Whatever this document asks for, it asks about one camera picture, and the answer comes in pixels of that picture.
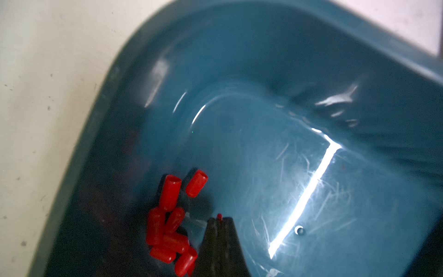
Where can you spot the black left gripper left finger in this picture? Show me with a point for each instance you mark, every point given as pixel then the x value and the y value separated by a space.
pixel 208 261

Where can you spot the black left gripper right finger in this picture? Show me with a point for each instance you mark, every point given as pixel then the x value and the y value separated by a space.
pixel 232 261

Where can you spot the teal plastic storage box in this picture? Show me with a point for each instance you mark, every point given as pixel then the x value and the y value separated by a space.
pixel 321 136

